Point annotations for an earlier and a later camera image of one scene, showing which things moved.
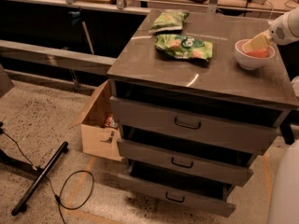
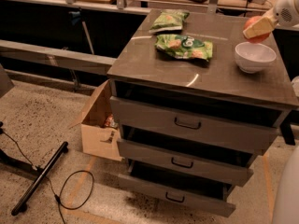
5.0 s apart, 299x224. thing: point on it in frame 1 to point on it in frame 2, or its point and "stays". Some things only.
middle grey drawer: x=184 y=162 stays
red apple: x=260 y=53 to x=259 y=38
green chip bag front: x=184 y=47 stays
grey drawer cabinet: x=199 y=97 stays
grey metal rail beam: x=89 y=63 stays
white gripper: x=279 y=32 to x=285 y=13
